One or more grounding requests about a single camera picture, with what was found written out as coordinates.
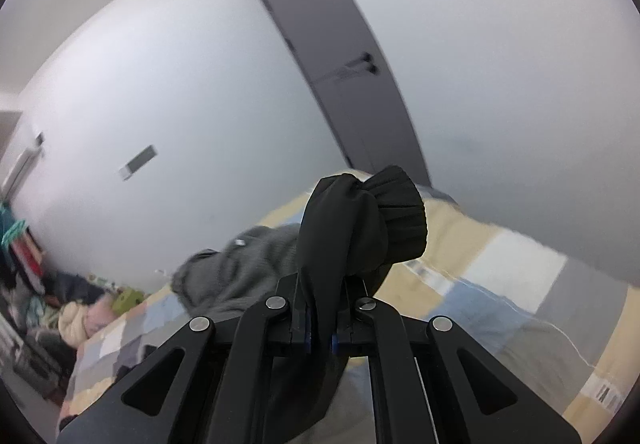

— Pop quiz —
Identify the black padded coat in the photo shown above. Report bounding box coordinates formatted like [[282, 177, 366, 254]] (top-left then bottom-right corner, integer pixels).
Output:
[[265, 166, 427, 443]]

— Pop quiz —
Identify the dark clothes pile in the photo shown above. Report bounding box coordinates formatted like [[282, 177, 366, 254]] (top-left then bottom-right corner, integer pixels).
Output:
[[42, 272, 105, 305]]

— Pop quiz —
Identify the grey fleece jacket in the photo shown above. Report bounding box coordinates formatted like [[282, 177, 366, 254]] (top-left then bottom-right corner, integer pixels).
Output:
[[170, 223, 299, 323]]

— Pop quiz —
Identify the green box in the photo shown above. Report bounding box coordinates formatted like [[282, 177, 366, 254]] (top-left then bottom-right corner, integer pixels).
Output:
[[112, 287, 145, 316]]

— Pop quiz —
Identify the patchwork bed quilt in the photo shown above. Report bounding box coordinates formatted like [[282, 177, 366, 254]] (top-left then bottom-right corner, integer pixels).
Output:
[[58, 188, 639, 443]]

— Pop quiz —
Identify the pink fluffy garment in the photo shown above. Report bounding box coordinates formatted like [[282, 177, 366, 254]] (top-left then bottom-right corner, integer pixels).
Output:
[[84, 294, 118, 338]]

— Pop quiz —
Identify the cream fluffy garment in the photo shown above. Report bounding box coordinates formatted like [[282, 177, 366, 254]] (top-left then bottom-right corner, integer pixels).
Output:
[[58, 301, 89, 348]]

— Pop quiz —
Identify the white air conditioner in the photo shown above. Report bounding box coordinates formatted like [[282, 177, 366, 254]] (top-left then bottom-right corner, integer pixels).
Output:
[[1, 132, 44, 201]]

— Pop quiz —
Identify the dark grey door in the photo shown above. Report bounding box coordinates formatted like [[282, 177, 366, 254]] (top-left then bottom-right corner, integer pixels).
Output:
[[262, 0, 431, 185]]

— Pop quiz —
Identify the grey wall switch panel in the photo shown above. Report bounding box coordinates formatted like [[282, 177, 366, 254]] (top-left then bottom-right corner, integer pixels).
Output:
[[118, 145, 157, 181]]

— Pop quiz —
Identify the black door handle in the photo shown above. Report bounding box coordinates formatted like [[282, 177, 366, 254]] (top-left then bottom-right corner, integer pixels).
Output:
[[344, 52, 380, 75]]

